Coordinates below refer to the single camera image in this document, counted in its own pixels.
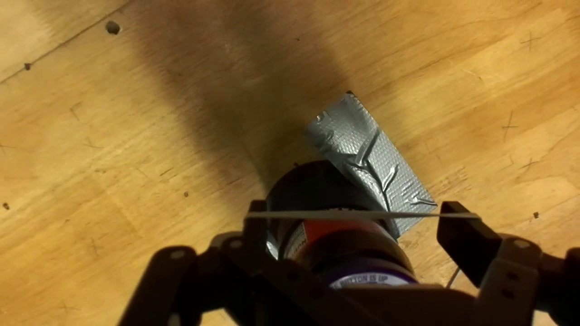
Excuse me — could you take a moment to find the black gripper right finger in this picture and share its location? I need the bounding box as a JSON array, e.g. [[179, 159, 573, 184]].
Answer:
[[435, 198, 580, 326]]

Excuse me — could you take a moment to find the grey duct tape piece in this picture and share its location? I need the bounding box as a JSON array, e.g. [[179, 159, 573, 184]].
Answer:
[[303, 90, 439, 238]]

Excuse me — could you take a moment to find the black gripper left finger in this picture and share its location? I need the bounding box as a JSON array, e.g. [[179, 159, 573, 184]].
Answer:
[[118, 198, 286, 326]]

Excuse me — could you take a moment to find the dark cup with orange label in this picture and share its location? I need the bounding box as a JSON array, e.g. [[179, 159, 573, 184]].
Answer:
[[263, 157, 420, 293]]

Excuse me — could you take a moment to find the thin white rubber band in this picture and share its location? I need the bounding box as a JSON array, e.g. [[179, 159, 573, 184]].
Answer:
[[245, 207, 484, 220]]

